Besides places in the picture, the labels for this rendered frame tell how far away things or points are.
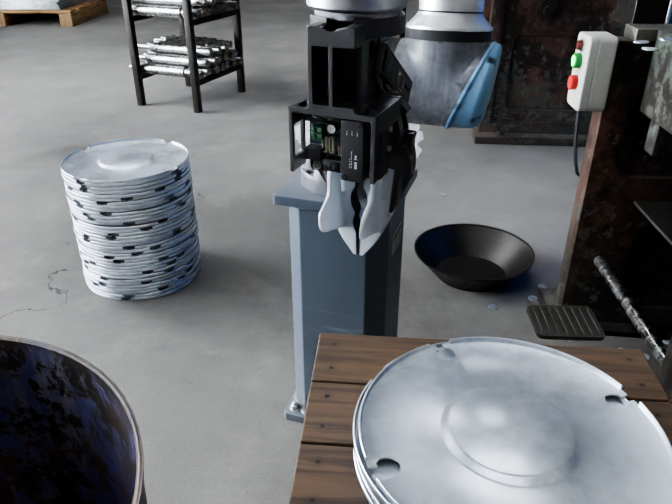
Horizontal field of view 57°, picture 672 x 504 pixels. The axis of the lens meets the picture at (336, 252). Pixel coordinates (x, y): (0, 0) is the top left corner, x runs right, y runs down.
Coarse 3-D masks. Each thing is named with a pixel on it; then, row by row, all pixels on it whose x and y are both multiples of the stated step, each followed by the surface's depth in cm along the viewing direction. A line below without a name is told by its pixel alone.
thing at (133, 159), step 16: (96, 144) 156; (112, 144) 158; (128, 144) 158; (144, 144) 158; (176, 144) 157; (64, 160) 147; (80, 160) 148; (96, 160) 148; (112, 160) 146; (128, 160) 146; (144, 160) 146; (160, 160) 148; (176, 160) 148; (96, 176) 139; (112, 176) 139; (128, 176) 139; (144, 176) 139
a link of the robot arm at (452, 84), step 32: (448, 0) 79; (480, 0) 80; (416, 32) 81; (448, 32) 79; (480, 32) 80; (416, 64) 82; (448, 64) 81; (480, 64) 80; (416, 96) 83; (448, 96) 82; (480, 96) 81
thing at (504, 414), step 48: (384, 384) 66; (432, 384) 66; (480, 384) 66; (528, 384) 66; (576, 384) 66; (384, 432) 60; (432, 432) 60; (480, 432) 59; (528, 432) 59; (576, 432) 60; (624, 432) 60; (384, 480) 55; (432, 480) 55; (480, 480) 55; (528, 480) 54; (576, 480) 55; (624, 480) 55
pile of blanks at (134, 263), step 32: (96, 192) 137; (128, 192) 137; (160, 192) 141; (192, 192) 153; (96, 224) 143; (128, 224) 143; (160, 224) 144; (192, 224) 154; (96, 256) 146; (128, 256) 146; (160, 256) 147; (192, 256) 156; (96, 288) 151; (128, 288) 148; (160, 288) 151
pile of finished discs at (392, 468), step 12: (360, 396) 65; (612, 396) 65; (624, 408) 64; (360, 456) 58; (360, 468) 58; (384, 468) 57; (396, 468) 57; (360, 480) 58; (372, 480) 56; (372, 492) 56
